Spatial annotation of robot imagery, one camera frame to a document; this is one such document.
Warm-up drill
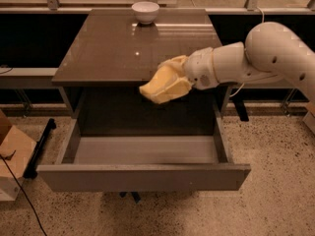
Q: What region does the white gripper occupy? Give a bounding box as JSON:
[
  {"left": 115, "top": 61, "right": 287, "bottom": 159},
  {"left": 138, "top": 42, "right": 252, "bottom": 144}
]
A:
[{"left": 154, "top": 47, "right": 219, "bottom": 104}]

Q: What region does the yellow sponge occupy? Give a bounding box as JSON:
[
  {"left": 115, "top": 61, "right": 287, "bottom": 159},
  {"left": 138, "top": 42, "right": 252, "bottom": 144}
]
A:
[{"left": 139, "top": 66, "right": 189, "bottom": 103}]

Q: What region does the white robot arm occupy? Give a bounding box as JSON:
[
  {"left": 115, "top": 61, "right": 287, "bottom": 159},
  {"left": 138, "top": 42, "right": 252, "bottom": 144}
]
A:
[{"left": 152, "top": 22, "right": 315, "bottom": 103}]

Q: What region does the grey cabinet with glossy top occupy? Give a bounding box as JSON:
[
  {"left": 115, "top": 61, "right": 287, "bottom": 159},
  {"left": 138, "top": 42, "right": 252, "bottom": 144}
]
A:
[{"left": 52, "top": 9, "right": 225, "bottom": 137}]

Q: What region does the open grey top drawer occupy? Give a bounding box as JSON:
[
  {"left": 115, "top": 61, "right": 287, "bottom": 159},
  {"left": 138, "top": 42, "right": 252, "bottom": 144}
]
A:
[{"left": 36, "top": 88, "right": 252, "bottom": 193}]

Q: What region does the black table foot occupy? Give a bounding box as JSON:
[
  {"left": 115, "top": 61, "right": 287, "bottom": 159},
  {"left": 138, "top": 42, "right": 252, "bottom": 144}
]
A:
[{"left": 230, "top": 90, "right": 249, "bottom": 122}]

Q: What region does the white ceramic bowl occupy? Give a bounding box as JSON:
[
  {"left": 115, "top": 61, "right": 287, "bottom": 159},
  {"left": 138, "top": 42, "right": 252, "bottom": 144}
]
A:
[{"left": 132, "top": 1, "right": 159, "bottom": 25}]

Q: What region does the black metal bar on floor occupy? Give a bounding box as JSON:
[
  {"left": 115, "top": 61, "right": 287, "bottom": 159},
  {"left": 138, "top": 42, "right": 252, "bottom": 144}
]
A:
[{"left": 23, "top": 118, "right": 56, "bottom": 179}]

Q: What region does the cardboard box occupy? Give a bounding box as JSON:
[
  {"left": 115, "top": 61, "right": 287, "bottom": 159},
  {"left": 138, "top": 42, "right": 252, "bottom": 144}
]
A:
[{"left": 0, "top": 110, "right": 36, "bottom": 202}]

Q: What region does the white cable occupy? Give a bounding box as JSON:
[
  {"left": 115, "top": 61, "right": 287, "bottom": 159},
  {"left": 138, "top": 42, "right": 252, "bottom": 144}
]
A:
[{"left": 228, "top": 7, "right": 266, "bottom": 99}]

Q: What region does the metal window frame rail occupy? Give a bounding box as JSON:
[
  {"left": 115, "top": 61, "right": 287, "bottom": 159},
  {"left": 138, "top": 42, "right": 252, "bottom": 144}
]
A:
[{"left": 0, "top": 0, "right": 315, "bottom": 16}]

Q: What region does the black cable on floor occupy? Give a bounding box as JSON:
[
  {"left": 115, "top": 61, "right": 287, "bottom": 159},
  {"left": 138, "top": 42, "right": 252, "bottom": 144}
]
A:
[{"left": 0, "top": 154, "right": 49, "bottom": 236}]

